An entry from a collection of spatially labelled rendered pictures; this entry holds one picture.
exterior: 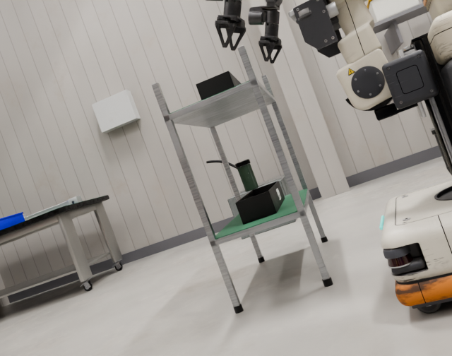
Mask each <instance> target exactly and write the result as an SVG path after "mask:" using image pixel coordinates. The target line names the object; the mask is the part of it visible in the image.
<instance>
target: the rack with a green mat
mask: <svg viewBox="0 0 452 356"><path fill-rule="evenodd" d="M238 51H239V54H240V57H241V59H242V62H243V65H244V68H245V70H246V73H247V76H248V78H249V81H247V82H245V83H242V84H240V85H237V86H235V87H233V88H230V89H228V90H225V91H223V92H221V93H218V94H216V95H213V96H211V97H208V98H206V99H204V100H201V101H199V102H196V103H193V104H192V105H189V106H187V107H184V108H181V109H179V110H177V111H175V112H172V113H170V111H169V109H168V106H167V103H166V101H165V98H164V95H163V93H162V90H161V87H160V84H159V83H154V84H152V88H153V91H154V93H155V96H156V99H157V102H158V104H159V107H160V110H161V112H162V115H163V118H164V120H165V123H166V126H167V129H168V131H169V134H170V137H171V139H172V142H173V145H174V148H175V150H176V153H177V156H178V158H179V161H180V164H181V166H182V169H183V172H184V175H185V177H186V180H187V183H188V185H189V188H190V191H191V194H192V196H193V198H194V202H195V204H196V207H197V209H198V213H199V215H200V217H201V221H202V223H203V226H204V228H205V231H206V234H207V236H208V240H209V242H210V245H211V247H212V250H213V253H214V255H215V259H216V261H217V263H218V266H219V269H220V272H221V274H222V278H223V280H224V282H225V285H226V288H227V291H228V293H229V296H230V299H231V301H232V304H233V308H234V311H235V314H238V313H241V312H243V311H244V310H243V307H242V304H240V301H239V298H238V295H237V292H236V290H235V287H234V284H233V282H232V279H231V276H230V273H229V271H228V268H227V265H226V263H225V260H224V257H223V255H222V252H221V249H220V246H219V244H223V243H225V242H229V241H232V240H234V239H238V238H240V237H243V236H246V235H249V236H250V238H251V241H252V244H253V246H254V249H255V252H256V255H257V257H258V262H259V263H262V262H264V261H265V259H264V257H263V255H262V253H261V250H260V247H259V245H258V242H257V239H256V236H255V234H254V233H255V232H258V231H261V230H264V229H267V228H269V227H273V226H276V225H279V224H282V223H286V222H288V221H291V220H294V219H297V218H300V219H301V221H302V224H303V227H304V230H305V232H306V235H307V238H308V240H309V243H310V246H311V249H312V251H313V254H314V257H315V259H316V262H317V265H318V267H319V270H320V273H321V276H322V278H323V279H322V281H323V284H324V287H329V286H331V285H332V284H333V281H332V279H331V277H330V276H329V274H328V271H327V268H326V265H325V263H324V260H323V257H322V255H321V252H320V249H319V246H318V244H317V241H316V238H315V236H314V233H313V230H312V228H311V225H310V222H309V219H308V217H307V206H308V204H309V207H310V209H311V213H312V215H313V217H314V221H315V223H316V226H317V228H318V231H319V234H320V236H321V241H322V243H324V242H327V241H328V239H327V236H326V235H325V233H324V231H323V227H322V225H321V221H320V220H319V216H318V214H317V212H316V208H315V206H314V202H313V201H312V198H311V194H310V193H309V189H308V187H307V183H306V181H305V179H304V175H303V174H302V170H301V167H300V166H299V162H298V160H297V156H296V154H295V151H294V148H293V147H292V143H291V140H290V137H289V135H288V133H287V129H286V128H285V124H284V121H283V118H282V116H281V114H280V110H279V108H278V105H277V102H276V101H275V97H274V94H273V91H272V89H271V87H270V83H269V81H268V78H267V75H264V76H262V79H263V82H264V85H265V87H266V88H264V87H263V86H262V85H261V84H260V82H259V81H258V80H257V79H256V75H255V73H254V70H253V68H252V65H251V62H250V60H249V56H248V54H247V52H246V48H245V46H244V45H242V46H241V47H238ZM271 104H272V106H273V109H274V112H275V115H276V117H277V120H278V123H279V125H280V128H281V131H282V134H283V136H284V139H285V142H286V144H287V147H288V150H289V152H290V155H291V158H292V161H293V163H294V166H295V169H296V171H297V174H298V177H299V180H300V182H301V185H302V188H303V190H301V191H298V190H297V187H296V184H295V181H294V179H293V176H292V173H291V171H290V167H289V165H288V163H287V160H286V157H285V154H284V152H283V148H282V146H281V144H280V141H279V138H278V135H277V133H276V130H275V127H274V125H273V121H272V119H271V117H270V114H269V111H268V108H267V106H268V105H271ZM258 109H260V111H261V113H262V116H263V119H264V122H265V124H266V127H267V130H268V132H269V135H270V138H271V140H272V143H273V146H274V149H275V151H276V154H277V157H278V159H279V162H280V165H281V167H282V170H283V173H284V175H285V178H286V181H287V184H288V186H289V189H290V192H291V194H289V195H286V196H285V200H284V201H283V203H282V205H281V207H280V208H279V210H278V212H277V213H276V214H273V215H269V216H268V217H265V218H261V219H259V220H255V221H253V222H249V223H247V224H244V225H243V223H242V219H241V217H240V215H239V214H238V215H237V216H236V217H235V218H234V219H233V220H232V221H231V222H229V223H228V224H227V225H226V226H225V227H224V228H223V229H222V230H221V231H220V232H219V233H217V234H216V235H215V233H214V230H213V227H212V225H211V223H210V219H209V217H208V214H207V211H206V208H205V206H204V204H203V200H202V198H201V195H200V193H199V190H198V187H197V185H196V181H195V179H194V176H193V174H192V171H191V168H190V166H189V162H188V160H187V158H186V155H185V152H184V149H183V147H182V143H181V141H180V139H179V136H178V133H177V130H176V128H175V125H174V124H184V125H190V126H200V127H206V128H210V130H211V133H212V135H213V138H214V141H215V144H216V146H217V149H218V152H219V154H220V157H221V160H222V163H223V165H224V168H225V171H226V173H227V176H228V179H229V181H230V184H231V187H232V190H233V192H234V195H235V198H236V200H237V201H238V200H239V199H241V196H240V193H239V190H238V188H237V185H236V182H235V180H234V177H233V174H232V171H231V169H230V166H229V163H228V161H227V158H226V155H225V152H224V150H223V148H222V144H221V142H220V139H219V136H218V133H217V131H216V129H215V126H217V125H220V124H223V123H225V122H227V121H230V120H232V119H235V118H237V117H240V116H242V115H245V114H248V113H250V112H253V111H255V110H258Z"/></svg>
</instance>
